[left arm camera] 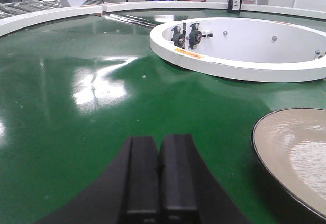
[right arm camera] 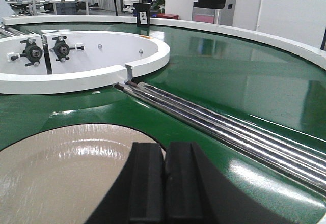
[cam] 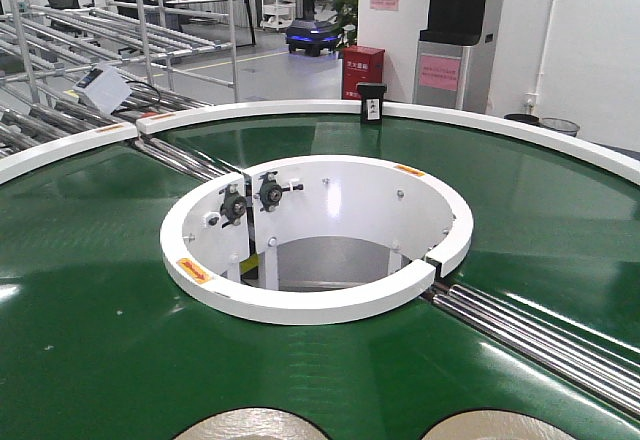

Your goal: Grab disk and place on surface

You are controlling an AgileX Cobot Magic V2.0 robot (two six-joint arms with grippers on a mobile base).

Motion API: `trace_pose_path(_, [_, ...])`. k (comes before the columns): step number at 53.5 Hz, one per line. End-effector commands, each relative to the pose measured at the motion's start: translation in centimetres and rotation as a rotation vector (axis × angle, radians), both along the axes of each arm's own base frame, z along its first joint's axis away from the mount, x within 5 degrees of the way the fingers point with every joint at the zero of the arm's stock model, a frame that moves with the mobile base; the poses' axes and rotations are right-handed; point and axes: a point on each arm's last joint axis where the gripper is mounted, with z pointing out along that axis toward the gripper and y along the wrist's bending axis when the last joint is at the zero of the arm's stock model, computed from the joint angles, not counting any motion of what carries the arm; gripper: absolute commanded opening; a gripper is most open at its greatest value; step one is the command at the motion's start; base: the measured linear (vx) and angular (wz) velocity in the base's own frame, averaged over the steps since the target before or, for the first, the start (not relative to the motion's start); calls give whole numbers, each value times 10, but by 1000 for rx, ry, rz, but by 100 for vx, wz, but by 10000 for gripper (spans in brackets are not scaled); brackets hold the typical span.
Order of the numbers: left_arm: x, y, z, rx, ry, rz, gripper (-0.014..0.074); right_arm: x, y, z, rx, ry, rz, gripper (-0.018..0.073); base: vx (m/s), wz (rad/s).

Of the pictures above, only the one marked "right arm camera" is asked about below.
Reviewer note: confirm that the white rolling cart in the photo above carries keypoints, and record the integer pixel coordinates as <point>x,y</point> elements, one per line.
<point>128,5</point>

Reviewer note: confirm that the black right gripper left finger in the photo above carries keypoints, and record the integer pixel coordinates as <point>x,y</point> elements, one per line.
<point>146,203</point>

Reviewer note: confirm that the black sensor box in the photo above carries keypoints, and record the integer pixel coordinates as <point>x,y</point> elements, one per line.
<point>143,14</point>

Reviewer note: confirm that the left black bearing block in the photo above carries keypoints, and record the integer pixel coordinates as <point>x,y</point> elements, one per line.
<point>32,52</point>

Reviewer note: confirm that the white outer conveyor rim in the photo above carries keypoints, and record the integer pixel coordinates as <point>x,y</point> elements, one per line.
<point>305,51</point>

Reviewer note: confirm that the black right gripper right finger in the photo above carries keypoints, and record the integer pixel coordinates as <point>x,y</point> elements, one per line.
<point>185,195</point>

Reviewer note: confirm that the right black bearing block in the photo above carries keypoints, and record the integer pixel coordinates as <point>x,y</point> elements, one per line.
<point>61,49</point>

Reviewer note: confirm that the steel conveyor rollers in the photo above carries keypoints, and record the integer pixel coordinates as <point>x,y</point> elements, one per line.
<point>284,155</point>

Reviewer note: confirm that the black bearing block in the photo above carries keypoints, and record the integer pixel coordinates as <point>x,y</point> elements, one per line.
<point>32,52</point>
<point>61,49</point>

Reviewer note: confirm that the beige plate black rim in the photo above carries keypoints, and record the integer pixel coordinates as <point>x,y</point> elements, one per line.
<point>61,175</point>

